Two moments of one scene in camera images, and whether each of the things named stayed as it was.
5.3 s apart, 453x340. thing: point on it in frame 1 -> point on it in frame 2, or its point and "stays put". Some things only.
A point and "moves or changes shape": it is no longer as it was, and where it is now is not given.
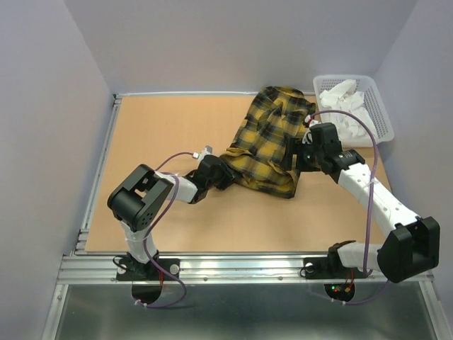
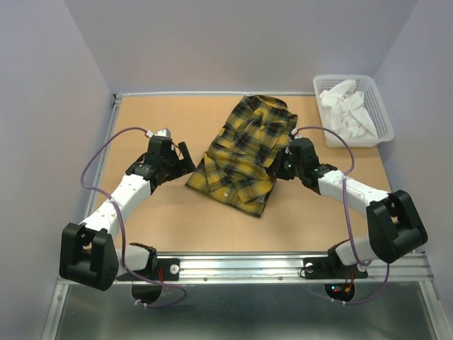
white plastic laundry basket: [374, 100] stays put
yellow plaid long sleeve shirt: [257, 159] moves or changes shape
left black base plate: [129, 270] stays put
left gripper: [228, 178] -> [182, 166]
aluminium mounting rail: [211, 268] stays put
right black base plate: [328, 268] stays put
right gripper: [294, 146] -> [275, 168]
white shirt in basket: [344, 96] stays put
